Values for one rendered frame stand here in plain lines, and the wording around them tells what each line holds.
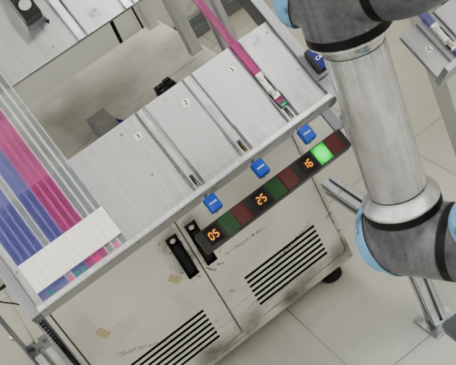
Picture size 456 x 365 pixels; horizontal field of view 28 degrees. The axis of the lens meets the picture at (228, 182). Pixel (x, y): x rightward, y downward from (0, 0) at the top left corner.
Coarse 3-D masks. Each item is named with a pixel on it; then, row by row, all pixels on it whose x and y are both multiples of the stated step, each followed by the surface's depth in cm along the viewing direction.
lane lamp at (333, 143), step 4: (332, 136) 170; (336, 136) 170; (324, 140) 170; (328, 140) 170; (332, 140) 170; (336, 140) 170; (340, 140) 170; (328, 144) 170; (332, 144) 170; (336, 144) 170; (340, 144) 170; (344, 144) 170; (332, 148) 170; (336, 148) 170; (340, 148) 170; (344, 148) 170; (332, 152) 170; (336, 152) 170
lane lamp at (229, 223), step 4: (228, 212) 166; (224, 216) 166; (228, 216) 166; (232, 216) 166; (220, 220) 165; (224, 220) 165; (228, 220) 165; (232, 220) 165; (236, 220) 165; (220, 224) 165; (224, 224) 165; (228, 224) 165; (232, 224) 165; (236, 224) 165; (224, 228) 165; (228, 228) 165; (232, 228) 165; (236, 228) 165; (228, 232) 165
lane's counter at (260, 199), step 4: (256, 192) 167; (260, 192) 167; (264, 192) 167; (252, 196) 167; (256, 196) 167; (260, 196) 167; (264, 196) 167; (268, 196) 167; (252, 200) 167; (256, 200) 167; (260, 200) 167; (264, 200) 167; (268, 200) 167; (256, 204) 166; (260, 204) 166; (264, 204) 166; (268, 204) 167; (260, 208) 166
